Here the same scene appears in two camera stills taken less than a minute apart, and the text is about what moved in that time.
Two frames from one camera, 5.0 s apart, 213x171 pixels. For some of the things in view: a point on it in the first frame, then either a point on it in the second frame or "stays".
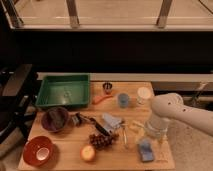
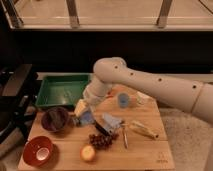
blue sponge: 146,150 -> 87,116
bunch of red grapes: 102,140 stays
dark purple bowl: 54,119 stays
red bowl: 38,151 stays
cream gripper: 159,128 -> 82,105
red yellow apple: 87,153 stays
